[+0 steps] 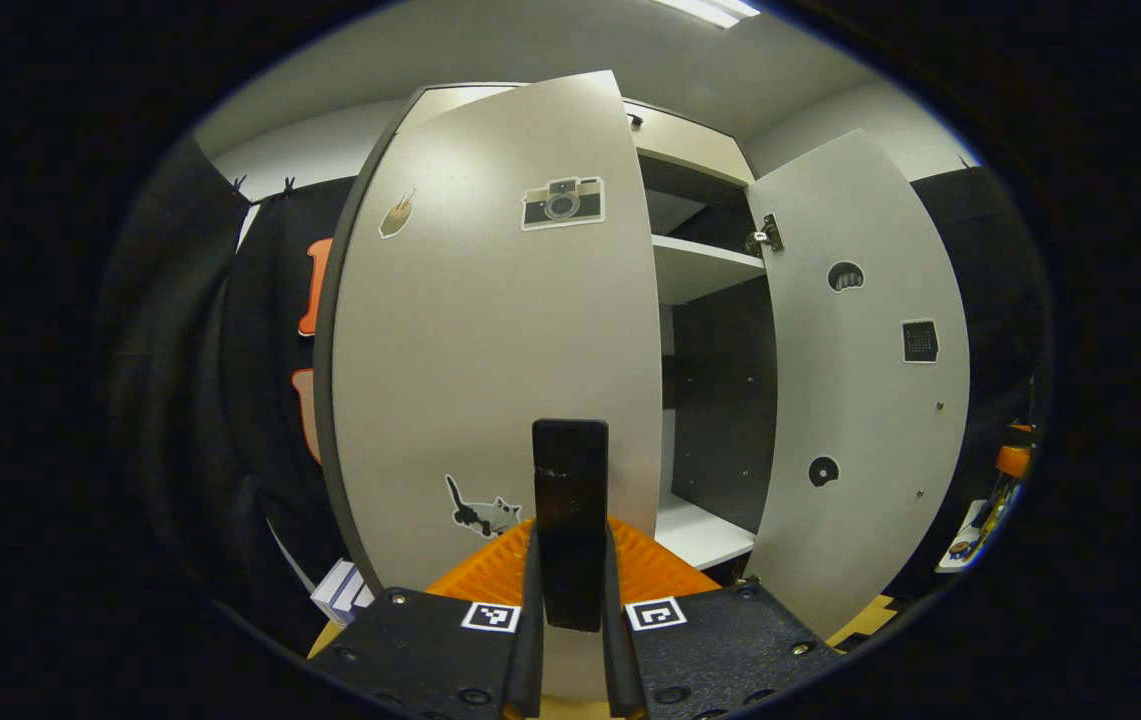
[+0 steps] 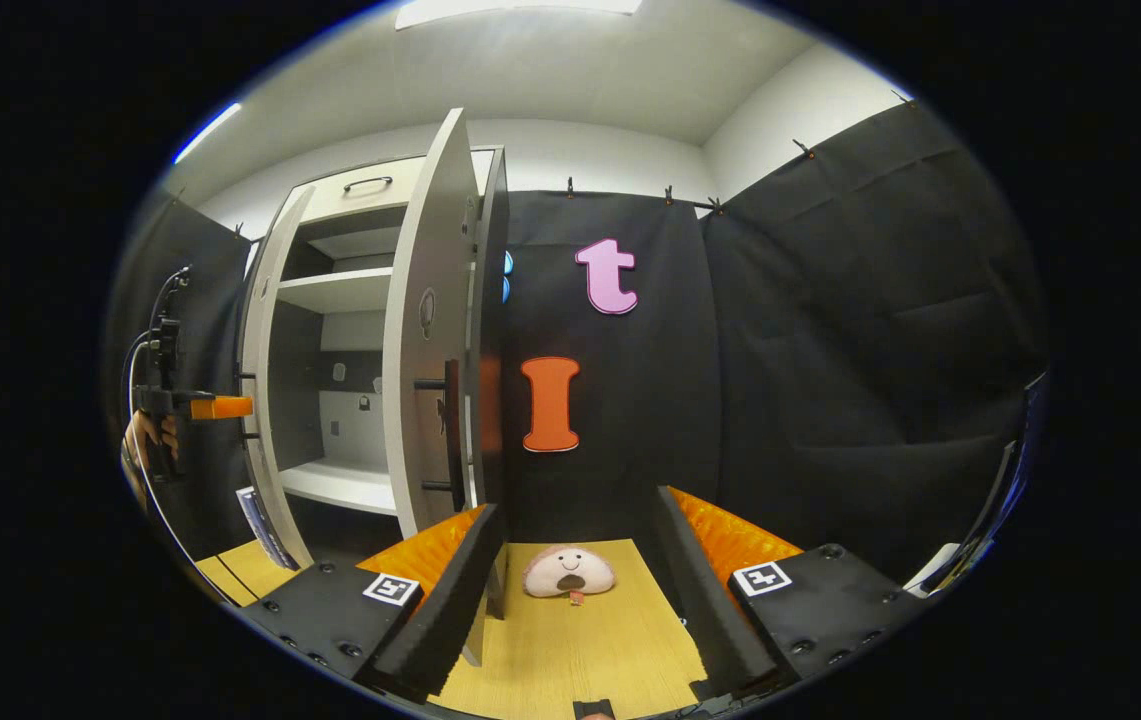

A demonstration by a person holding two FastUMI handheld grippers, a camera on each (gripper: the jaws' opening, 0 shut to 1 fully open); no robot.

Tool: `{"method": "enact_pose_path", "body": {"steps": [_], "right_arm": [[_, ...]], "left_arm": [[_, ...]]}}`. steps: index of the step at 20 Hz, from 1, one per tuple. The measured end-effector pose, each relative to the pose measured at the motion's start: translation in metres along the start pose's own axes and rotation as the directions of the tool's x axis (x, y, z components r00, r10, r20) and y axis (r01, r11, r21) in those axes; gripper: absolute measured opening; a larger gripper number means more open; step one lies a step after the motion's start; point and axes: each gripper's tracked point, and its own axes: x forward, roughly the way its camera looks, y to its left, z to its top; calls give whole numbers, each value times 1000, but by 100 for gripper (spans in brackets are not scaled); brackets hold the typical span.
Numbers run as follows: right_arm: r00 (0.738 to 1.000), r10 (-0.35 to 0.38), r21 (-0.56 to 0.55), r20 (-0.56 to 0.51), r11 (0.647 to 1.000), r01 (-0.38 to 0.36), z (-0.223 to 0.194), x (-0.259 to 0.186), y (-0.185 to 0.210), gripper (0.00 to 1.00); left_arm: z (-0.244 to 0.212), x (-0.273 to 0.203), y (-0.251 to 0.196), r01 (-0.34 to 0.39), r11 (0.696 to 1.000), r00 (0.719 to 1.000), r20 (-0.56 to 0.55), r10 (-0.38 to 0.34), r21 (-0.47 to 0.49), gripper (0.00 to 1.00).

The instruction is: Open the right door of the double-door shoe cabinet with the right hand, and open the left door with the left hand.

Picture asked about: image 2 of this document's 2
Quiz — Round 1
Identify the beige cabinet door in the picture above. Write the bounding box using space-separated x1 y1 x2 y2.
382 108 491 668
235 185 317 571

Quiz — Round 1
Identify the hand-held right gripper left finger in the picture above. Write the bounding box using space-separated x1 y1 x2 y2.
240 503 509 704

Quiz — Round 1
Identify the white object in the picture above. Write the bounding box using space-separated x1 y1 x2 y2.
905 541 963 599

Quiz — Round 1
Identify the pink plush toy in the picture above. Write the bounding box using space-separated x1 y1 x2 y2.
522 544 618 607

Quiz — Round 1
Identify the ceiling light panel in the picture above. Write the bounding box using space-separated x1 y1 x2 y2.
173 102 243 164
395 0 643 29

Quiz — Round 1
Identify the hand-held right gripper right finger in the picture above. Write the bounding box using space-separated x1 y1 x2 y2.
655 485 931 701

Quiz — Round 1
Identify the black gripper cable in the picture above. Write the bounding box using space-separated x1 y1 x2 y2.
119 265 236 607

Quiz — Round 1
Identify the black backdrop cloth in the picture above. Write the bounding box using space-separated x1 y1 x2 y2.
105 95 1051 591

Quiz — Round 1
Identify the beige double-door shoe cabinet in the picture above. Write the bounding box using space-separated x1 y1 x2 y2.
250 145 513 621

